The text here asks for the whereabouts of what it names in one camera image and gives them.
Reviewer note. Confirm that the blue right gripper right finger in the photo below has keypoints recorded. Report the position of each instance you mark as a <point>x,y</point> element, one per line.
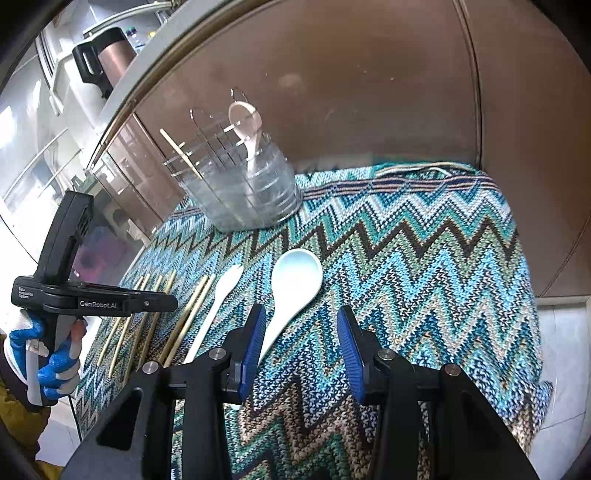
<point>353,352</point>

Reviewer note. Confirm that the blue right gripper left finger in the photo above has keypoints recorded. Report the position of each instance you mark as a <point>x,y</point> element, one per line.
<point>246,356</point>

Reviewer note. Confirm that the white plastic spork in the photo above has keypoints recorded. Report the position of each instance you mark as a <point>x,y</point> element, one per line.
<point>223,287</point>

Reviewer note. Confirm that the white ceramic soup spoon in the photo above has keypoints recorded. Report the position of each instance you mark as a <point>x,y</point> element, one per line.
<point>295,281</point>

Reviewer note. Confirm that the blue white gloved left hand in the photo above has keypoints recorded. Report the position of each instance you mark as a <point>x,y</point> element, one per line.
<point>43,377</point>

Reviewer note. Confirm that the zigzag knitted cloth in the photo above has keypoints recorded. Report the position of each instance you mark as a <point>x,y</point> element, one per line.
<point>429,259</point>

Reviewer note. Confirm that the sliding glass door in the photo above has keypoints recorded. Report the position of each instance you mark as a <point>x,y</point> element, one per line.
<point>49,133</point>

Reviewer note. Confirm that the wooden chopstick in rack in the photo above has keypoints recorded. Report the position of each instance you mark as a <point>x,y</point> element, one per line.
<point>179,152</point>

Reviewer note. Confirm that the pink white spoon in rack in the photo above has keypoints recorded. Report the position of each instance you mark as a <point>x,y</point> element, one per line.
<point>247,124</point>

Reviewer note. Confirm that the rose gold electric kettle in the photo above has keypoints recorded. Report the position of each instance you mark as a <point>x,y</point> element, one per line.
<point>103,60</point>

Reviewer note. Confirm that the wire utensil rack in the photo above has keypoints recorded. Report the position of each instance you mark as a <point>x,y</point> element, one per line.
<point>231,198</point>

